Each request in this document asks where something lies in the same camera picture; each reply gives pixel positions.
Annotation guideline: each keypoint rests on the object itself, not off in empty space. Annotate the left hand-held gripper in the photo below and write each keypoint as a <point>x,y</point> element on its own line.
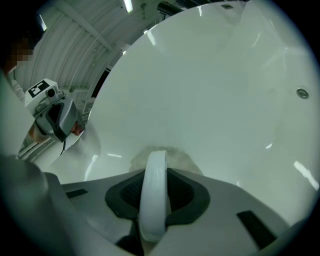
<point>37,90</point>

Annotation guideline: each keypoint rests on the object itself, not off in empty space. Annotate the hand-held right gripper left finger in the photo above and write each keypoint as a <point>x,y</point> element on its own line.
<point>100,207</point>

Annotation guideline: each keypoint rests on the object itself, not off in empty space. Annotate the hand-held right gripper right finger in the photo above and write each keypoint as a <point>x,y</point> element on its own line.
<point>220,212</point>

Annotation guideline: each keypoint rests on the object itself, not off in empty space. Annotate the white fluffy cleaning mitt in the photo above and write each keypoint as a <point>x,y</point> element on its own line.
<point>180,157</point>

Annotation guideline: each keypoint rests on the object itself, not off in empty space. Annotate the white bathtub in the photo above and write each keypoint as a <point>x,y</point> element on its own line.
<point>200,100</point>

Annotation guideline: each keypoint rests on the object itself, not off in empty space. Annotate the person's left forearm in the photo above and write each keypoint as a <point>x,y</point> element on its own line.
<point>35,136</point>

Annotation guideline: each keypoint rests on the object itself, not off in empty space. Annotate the person's left hand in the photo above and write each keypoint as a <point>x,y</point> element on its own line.
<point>77,129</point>

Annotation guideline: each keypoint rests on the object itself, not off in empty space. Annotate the person's white shirt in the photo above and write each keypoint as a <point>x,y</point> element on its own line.
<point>12,120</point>

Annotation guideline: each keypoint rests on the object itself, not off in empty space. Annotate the ceiling tube light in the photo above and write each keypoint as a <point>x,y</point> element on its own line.
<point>42,23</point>
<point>128,6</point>

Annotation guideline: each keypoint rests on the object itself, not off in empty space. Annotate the black curved faucet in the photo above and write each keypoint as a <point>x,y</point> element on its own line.
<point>170,7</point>

